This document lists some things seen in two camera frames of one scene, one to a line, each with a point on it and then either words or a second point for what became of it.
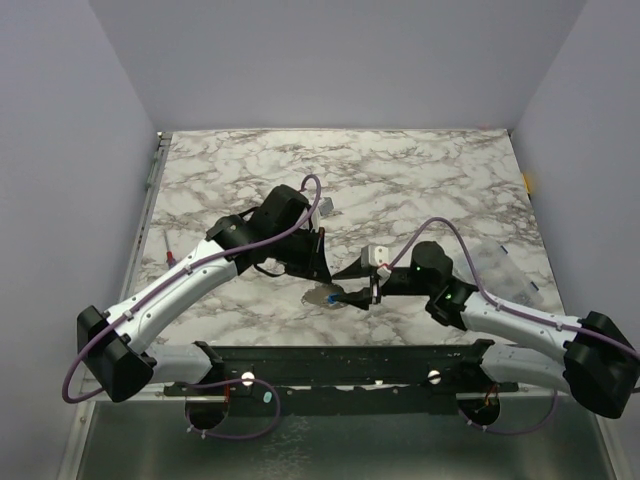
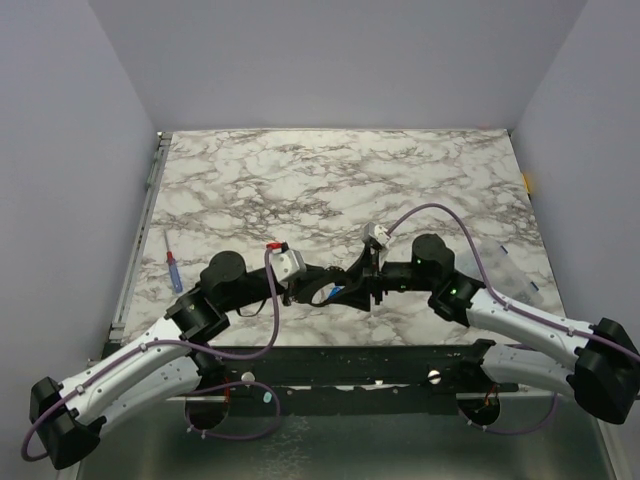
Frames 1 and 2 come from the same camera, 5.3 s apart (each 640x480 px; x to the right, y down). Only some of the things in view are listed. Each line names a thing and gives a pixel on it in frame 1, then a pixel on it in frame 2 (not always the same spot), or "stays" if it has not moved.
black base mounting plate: x=356 y=380 stays
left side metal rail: x=162 y=143 stays
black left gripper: x=319 y=269 → x=299 y=283
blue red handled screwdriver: x=169 y=255 stays
